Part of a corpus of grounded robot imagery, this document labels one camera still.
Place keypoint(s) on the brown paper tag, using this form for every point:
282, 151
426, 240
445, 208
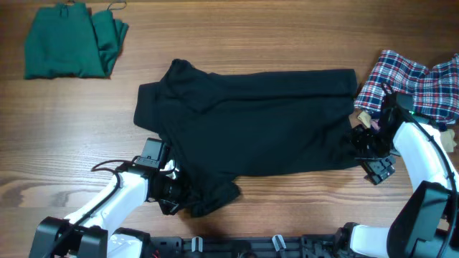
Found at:
365, 119

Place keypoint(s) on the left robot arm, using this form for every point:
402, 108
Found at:
95, 230

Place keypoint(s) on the black polo shirt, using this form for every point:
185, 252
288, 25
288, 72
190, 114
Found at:
220, 127

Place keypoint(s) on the folded green garment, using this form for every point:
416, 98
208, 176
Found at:
68, 40

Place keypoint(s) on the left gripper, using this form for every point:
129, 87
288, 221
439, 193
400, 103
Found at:
171, 206

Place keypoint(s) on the red blue plaid shirt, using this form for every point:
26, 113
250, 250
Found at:
434, 90

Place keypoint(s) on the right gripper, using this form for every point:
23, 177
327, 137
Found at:
370, 144

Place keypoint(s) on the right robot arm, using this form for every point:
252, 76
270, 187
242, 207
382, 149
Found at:
427, 225

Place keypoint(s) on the white crumpled garment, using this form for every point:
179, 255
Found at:
447, 140

